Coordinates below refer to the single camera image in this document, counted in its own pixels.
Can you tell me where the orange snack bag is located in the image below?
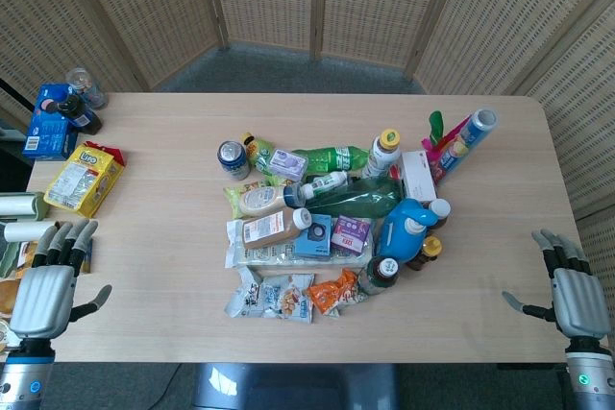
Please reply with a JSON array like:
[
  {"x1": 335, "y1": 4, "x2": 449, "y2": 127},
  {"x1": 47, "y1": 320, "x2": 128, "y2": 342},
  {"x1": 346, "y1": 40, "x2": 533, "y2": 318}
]
[{"x1": 306, "y1": 267, "x2": 362, "y2": 318}]

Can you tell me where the blue cookie box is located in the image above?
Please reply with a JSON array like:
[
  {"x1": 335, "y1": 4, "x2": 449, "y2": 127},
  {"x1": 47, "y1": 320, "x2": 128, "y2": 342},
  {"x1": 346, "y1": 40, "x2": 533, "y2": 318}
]
[{"x1": 21, "y1": 83, "x2": 81, "y2": 161}]

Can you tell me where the white plastic food package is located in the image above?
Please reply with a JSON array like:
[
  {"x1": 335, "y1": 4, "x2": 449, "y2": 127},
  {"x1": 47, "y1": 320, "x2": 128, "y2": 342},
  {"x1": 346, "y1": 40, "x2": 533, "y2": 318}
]
[{"x1": 224, "y1": 218, "x2": 376, "y2": 269}]

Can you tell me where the clear plastic bottle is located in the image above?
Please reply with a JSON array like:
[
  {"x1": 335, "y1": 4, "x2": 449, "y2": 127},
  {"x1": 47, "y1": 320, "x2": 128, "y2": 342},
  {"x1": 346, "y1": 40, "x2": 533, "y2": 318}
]
[{"x1": 64, "y1": 66, "x2": 109, "y2": 110}]

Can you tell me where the pink candy package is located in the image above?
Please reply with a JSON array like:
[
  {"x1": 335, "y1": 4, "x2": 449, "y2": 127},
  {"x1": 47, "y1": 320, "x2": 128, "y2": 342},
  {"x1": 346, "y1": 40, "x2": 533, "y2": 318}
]
[{"x1": 420, "y1": 109, "x2": 476, "y2": 161}]

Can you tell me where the tea bottle yellow cap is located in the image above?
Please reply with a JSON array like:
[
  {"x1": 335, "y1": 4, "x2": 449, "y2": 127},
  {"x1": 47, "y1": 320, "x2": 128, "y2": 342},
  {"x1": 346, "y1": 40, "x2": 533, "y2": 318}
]
[{"x1": 360, "y1": 128, "x2": 403, "y2": 180}]

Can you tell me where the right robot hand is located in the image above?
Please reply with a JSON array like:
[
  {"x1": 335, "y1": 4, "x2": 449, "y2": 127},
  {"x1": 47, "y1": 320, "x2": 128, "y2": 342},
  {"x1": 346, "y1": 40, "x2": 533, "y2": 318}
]
[{"x1": 502, "y1": 229, "x2": 610, "y2": 342}]

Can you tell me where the dark drink bottle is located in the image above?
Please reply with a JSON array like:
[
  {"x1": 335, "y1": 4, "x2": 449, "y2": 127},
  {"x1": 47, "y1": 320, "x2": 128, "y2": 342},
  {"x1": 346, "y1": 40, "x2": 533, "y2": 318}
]
[{"x1": 358, "y1": 255, "x2": 401, "y2": 297}]

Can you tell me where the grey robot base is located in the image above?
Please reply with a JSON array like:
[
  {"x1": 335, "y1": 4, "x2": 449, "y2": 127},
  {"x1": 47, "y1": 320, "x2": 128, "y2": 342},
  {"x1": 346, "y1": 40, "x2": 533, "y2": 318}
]
[{"x1": 192, "y1": 361, "x2": 401, "y2": 410}]

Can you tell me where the green soda bottle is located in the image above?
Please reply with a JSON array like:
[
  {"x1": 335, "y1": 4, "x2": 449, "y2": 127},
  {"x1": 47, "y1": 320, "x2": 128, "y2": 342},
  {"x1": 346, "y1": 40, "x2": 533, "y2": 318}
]
[{"x1": 290, "y1": 144, "x2": 372, "y2": 176}]

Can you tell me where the green snack bag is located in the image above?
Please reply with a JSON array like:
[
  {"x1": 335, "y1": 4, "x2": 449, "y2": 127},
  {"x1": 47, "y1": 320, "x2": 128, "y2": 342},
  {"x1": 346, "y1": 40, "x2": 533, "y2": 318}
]
[{"x1": 222, "y1": 178, "x2": 275, "y2": 220}]

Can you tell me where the blue drink can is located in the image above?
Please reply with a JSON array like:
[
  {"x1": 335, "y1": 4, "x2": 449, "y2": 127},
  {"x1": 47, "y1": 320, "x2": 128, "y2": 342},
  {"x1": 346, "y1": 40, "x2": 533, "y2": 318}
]
[{"x1": 216, "y1": 139, "x2": 252, "y2": 181}]

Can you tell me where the blue white nut snack bag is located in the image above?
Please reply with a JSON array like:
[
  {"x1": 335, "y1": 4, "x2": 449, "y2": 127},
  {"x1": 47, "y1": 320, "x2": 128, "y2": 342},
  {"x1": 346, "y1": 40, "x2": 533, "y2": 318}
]
[{"x1": 258, "y1": 272, "x2": 316, "y2": 324}]

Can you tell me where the colourful snack bag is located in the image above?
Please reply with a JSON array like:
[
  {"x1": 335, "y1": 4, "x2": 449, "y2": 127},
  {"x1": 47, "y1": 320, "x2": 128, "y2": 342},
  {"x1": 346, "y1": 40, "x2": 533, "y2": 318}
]
[{"x1": 0, "y1": 236, "x2": 95, "y2": 286}]

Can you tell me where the yellow biscuit pack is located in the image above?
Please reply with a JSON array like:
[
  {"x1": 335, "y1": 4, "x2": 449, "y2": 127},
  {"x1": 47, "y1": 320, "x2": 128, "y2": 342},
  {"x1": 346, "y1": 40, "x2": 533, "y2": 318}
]
[{"x1": 42, "y1": 140, "x2": 127, "y2": 219}]

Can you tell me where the cream sauce bottle blue cap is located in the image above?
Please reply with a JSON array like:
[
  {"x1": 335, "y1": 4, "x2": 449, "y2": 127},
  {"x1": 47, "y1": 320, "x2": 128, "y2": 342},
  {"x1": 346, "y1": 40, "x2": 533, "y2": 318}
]
[{"x1": 238, "y1": 181, "x2": 308, "y2": 218}]

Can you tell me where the blue box black circle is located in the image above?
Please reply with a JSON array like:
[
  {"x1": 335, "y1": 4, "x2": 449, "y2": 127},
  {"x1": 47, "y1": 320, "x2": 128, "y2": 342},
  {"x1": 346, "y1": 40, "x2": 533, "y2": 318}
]
[{"x1": 291, "y1": 212, "x2": 333, "y2": 260}]

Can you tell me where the white box red print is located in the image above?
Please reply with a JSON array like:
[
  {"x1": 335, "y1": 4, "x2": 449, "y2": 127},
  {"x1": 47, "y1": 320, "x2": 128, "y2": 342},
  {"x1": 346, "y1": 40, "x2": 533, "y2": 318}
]
[{"x1": 399, "y1": 150, "x2": 439, "y2": 203}]

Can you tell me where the brown bottle yellow cap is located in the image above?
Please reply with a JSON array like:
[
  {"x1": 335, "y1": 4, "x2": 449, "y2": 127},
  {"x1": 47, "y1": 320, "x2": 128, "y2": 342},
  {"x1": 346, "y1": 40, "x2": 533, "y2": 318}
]
[{"x1": 406, "y1": 235, "x2": 444, "y2": 273}]

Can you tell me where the dark green clear bottle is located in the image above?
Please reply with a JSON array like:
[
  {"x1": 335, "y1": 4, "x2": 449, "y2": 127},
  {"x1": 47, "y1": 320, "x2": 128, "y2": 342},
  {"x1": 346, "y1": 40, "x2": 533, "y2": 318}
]
[{"x1": 302, "y1": 176, "x2": 405, "y2": 219}]

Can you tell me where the white paper roll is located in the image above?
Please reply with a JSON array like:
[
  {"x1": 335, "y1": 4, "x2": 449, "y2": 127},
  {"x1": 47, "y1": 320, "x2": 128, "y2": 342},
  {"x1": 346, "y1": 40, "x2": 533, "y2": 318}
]
[{"x1": 0, "y1": 220, "x2": 62, "y2": 244}]

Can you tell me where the white green lint roller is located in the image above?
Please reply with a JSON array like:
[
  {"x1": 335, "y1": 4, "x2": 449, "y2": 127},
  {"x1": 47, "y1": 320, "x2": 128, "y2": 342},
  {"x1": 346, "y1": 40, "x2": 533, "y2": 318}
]
[{"x1": 0, "y1": 191, "x2": 51, "y2": 220}]

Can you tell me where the green pouch yellow cap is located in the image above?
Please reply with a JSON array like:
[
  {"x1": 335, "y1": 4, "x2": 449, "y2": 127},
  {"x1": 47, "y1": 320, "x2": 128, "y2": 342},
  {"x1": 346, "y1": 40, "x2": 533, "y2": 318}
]
[{"x1": 239, "y1": 131, "x2": 279, "y2": 177}]

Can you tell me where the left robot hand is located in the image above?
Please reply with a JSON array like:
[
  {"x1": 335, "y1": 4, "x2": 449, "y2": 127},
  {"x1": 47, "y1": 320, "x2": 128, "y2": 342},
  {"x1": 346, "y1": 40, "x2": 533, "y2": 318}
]
[{"x1": 8, "y1": 218, "x2": 113, "y2": 342}]

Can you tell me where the purple soap box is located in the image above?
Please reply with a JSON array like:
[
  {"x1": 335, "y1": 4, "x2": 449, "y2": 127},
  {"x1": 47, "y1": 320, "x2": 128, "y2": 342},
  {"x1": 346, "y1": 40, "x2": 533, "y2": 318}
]
[{"x1": 267, "y1": 149, "x2": 309, "y2": 181}]

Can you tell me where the brown milk tea bottle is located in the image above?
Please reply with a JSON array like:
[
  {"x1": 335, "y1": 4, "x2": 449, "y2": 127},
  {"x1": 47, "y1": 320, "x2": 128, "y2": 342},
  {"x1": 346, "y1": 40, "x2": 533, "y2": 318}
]
[{"x1": 241, "y1": 206, "x2": 313, "y2": 252}]

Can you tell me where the dark cola bottle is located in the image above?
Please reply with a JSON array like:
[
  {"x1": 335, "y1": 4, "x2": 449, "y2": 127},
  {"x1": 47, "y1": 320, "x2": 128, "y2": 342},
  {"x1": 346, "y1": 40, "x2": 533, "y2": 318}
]
[{"x1": 56, "y1": 93, "x2": 104, "y2": 135}]

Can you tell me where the blue detergent bottle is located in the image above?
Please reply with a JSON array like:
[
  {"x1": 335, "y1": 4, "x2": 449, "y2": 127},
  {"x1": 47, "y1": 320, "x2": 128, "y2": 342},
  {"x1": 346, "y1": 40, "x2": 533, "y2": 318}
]
[{"x1": 375, "y1": 197, "x2": 439, "y2": 265}]

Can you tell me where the blue chips tube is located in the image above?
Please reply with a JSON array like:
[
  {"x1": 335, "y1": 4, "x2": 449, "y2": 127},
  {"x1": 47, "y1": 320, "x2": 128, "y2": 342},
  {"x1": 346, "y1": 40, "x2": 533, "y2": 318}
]
[{"x1": 434, "y1": 108, "x2": 499, "y2": 184}]

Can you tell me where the white tube with green label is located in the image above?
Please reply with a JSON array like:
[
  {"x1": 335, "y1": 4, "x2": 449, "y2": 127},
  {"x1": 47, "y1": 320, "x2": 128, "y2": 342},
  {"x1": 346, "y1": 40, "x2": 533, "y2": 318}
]
[{"x1": 311, "y1": 170, "x2": 349, "y2": 196}]

